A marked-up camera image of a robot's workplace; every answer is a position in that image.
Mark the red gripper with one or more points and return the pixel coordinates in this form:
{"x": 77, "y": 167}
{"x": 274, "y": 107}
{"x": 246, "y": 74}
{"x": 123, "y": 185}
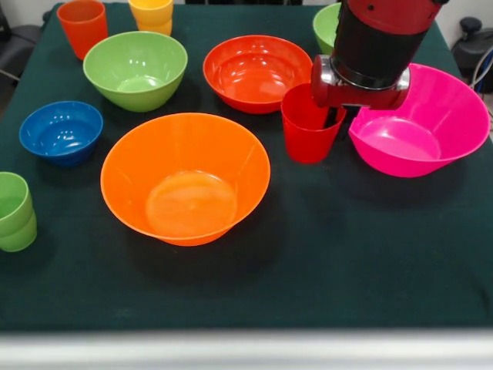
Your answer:
{"x": 358, "y": 99}

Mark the red plastic cup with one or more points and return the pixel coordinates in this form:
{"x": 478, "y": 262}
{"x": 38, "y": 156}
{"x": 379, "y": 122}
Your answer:
{"x": 304, "y": 142}

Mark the small blue plastic bowl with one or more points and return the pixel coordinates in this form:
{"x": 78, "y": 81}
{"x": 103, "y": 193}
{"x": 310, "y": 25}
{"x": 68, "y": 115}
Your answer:
{"x": 58, "y": 131}

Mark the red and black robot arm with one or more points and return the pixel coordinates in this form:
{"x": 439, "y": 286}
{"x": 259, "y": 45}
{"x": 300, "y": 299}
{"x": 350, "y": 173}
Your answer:
{"x": 377, "y": 42}

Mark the large pink plastic bowl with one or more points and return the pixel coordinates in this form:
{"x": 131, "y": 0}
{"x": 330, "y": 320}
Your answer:
{"x": 423, "y": 127}

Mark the green plastic bowl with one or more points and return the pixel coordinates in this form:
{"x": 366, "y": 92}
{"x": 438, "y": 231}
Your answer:
{"x": 325, "y": 27}
{"x": 115, "y": 58}

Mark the red-orange plastic bowl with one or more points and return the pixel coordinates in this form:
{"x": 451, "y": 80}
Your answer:
{"x": 250, "y": 73}

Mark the dark green table cloth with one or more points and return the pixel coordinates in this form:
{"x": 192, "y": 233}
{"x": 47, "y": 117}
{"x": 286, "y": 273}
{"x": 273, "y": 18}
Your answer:
{"x": 346, "y": 250}

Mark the large orange plastic bowl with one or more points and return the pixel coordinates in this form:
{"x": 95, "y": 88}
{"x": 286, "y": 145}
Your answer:
{"x": 185, "y": 162}

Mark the yellow plastic cup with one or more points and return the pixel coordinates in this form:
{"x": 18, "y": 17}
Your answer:
{"x": 159, "y": 29}
{"x": 150, "y": 11}

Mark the orange-red plastic cup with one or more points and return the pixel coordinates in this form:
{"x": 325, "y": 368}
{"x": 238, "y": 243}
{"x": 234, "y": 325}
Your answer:
{"x": 82, "y": 31}

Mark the green plastic cup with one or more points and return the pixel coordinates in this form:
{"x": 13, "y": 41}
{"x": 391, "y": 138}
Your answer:
{"x": 19, "y": 241}
{"x": 15, "y": 200}

